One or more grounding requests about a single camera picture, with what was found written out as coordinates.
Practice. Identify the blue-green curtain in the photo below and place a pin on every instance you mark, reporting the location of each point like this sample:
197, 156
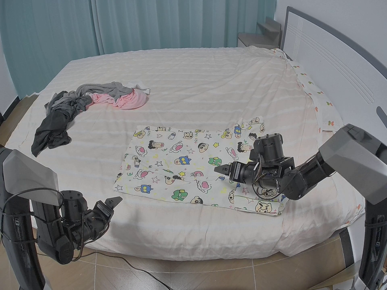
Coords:
181, 14
48, 32

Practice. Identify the pile of clothes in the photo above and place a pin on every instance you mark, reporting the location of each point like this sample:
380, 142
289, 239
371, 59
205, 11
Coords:
133, 101

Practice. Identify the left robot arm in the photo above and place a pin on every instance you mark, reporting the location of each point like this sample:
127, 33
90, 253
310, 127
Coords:
18, 222

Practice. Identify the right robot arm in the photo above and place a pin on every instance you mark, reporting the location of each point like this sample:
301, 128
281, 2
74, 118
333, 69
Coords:
347, 156

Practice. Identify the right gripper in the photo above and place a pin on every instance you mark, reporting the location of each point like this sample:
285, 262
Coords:
243, 172

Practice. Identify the white printed pillow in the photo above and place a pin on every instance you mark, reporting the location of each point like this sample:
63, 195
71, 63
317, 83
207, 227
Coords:
320, 101

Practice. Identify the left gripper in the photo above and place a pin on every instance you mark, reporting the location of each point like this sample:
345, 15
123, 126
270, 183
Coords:
99, 217

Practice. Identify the bed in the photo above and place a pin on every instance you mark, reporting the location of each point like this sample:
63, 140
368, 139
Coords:
196, 77

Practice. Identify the grey bedside table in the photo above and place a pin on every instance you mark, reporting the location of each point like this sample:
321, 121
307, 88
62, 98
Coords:
257, 39

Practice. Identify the white printed pyjama top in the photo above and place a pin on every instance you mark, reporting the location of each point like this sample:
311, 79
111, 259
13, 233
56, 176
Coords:
181, 168

